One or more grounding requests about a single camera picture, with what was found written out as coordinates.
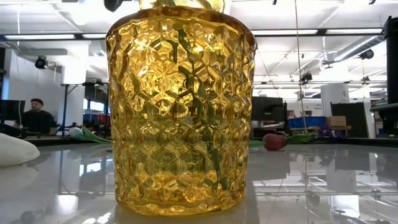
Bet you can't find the red artificial tulip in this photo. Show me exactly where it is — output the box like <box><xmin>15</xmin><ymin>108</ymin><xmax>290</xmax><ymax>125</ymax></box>
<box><xmin>248</xmin><ymin>131</ymin><xmax>321</xmax><ymax>152</ymax></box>

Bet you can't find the white artificial tulip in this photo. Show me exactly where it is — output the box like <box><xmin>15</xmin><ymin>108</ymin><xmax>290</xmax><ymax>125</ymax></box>
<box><xmin>0</xmin><ymin>133</ymin><xmax>40</xmax><ymax>167</ymax></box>
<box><xmin>68</xmin><ymin>126</ymin><xmax>113</xmax><ymax>144</ymax></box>

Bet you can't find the purple flower sprig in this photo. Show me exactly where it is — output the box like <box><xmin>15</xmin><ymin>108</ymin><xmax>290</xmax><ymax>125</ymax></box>
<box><xmin>172</xmin><ymin>23</ymin><xmax>231</xmax><ymax>192</ymax></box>
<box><xmin>313</xmin><ymin>123</ymin><xmax>346</xmax><ymax>141</ymax></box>

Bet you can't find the yellow textured glass vase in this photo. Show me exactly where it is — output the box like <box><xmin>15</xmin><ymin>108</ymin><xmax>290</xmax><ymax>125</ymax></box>
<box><xmin>105</xmin><ymin>0</ymin><xmax>257</xmax><ymax>217</ymax></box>

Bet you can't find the black computer monitor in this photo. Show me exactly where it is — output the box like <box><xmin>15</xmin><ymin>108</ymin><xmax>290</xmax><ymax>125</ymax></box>
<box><xmin>0</xmin><ymin>99</ymin><xmax>26</xmax><ymax>123</ymax></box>
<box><xmin>251</xmin><ymin>96</ymin><xmax>289</xmax><ymax>123</ymax></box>

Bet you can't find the blue storage bin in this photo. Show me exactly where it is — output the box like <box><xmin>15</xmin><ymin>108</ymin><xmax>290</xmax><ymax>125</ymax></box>
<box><xmin>287</xmin><ymin>116</ymin><xmax>326</xmax><ymax>129</ymax></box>

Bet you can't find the black metal stand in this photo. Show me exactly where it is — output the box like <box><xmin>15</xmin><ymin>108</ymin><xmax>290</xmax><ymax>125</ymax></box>
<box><xmin>60</xmin><ymin>82</ymin><xmax>109</xmax><ymax>137</ymax></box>

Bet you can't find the white cabinet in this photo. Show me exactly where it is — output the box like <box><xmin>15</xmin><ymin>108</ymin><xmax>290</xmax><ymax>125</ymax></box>
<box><xmin>320</xmin><ymin>83</ymin><xmax>350</xmax><ymax>118</ymax></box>

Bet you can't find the cardboard box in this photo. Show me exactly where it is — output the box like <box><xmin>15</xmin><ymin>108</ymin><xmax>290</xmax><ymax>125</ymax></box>
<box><xmin>325</xmin><ymin>115</ymin><xmax>347</xmax><ymax>127</ymax></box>

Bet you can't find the black upright panel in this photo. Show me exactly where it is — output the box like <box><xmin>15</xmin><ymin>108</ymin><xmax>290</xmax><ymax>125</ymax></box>
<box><xmin>330</xmin><ymin>101</ymin><xmax>368</xmax><ymax>138</ymax></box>

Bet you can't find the person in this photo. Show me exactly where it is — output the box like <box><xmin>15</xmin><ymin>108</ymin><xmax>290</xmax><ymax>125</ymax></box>
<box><xmin>14</xmin><ymin>98</ymin><xmax>58</xmax><ymax>136</ymax></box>

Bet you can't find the grey side desk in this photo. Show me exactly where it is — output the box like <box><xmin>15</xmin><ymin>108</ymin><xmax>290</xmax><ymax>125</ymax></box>
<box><xmin>369</xmin><ymin>102</ymin><xmax>398</xmax><ymax>138</ymax></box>

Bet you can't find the black support pole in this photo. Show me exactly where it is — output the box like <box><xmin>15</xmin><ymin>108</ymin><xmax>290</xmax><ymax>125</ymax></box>
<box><xmin>384</xmin><ymin>15</ymin><xmax>398</xmax><ymax>105</ymax></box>

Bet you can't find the thin hanging cable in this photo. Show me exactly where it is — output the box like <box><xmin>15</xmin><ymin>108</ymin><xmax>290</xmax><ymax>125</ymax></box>
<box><xmin>294</xmin><ymin>0</ymin><xmax>308</xmax><ymax>133</ymax></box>

